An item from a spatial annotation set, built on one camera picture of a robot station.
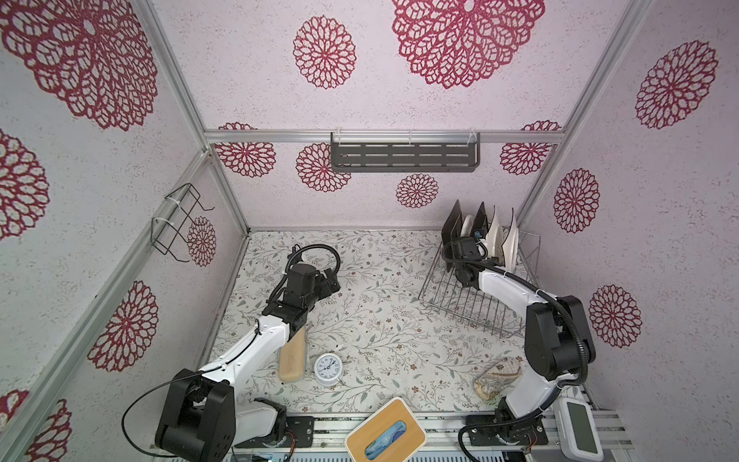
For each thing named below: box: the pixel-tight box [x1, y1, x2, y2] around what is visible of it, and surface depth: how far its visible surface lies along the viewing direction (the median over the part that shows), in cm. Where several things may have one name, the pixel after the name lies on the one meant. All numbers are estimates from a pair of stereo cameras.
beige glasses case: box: [279, 326, 307, 384], surface depth 83 cm
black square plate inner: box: [471, 201, 489, 236], surface depth 102 cm
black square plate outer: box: [440, 199, 463, 246], surface depth 98 cm
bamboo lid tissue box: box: [344, 396, 429, 462], surface depth 71 cm
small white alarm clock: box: [313, 352, 344, 386], surface depth 83 cm
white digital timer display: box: [553, 396, 605, 462], surface depth 72 cm
